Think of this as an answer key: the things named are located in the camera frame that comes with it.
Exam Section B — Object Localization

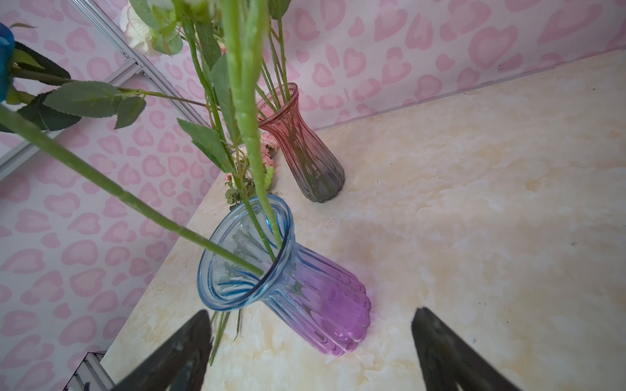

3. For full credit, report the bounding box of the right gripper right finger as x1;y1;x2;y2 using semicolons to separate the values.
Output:
412;307;518;391

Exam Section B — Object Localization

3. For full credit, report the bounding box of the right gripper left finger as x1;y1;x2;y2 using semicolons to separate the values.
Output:
114;310;213;390

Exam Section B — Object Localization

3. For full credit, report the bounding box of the purple glass vase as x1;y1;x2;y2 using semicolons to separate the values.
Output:
197;195;372;357

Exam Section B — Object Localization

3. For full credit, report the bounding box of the small pink spray rose stem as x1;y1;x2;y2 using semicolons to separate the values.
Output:
225;132;279;209

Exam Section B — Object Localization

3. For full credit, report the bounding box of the red grey glass vase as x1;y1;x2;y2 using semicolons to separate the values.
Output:
258;82;345;203

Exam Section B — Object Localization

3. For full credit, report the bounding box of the dark blue rose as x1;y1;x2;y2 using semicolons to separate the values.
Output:
1;24;202;132

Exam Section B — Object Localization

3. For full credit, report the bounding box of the cream white rose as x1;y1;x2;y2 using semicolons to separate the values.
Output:
120;1;184;57

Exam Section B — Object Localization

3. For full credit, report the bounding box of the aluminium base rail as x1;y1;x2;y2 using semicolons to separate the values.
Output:
63;351;115;391

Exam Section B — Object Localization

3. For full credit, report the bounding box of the diagonal aluminium frame bar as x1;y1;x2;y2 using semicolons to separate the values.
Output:
1;1;205;184

